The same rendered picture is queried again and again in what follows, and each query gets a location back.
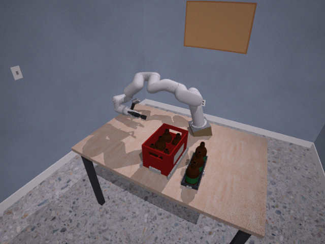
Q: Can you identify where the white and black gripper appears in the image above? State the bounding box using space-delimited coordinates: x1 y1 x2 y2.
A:
124 107 147 120

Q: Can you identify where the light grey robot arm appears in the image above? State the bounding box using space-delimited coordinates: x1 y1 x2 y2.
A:
112 72 207 129

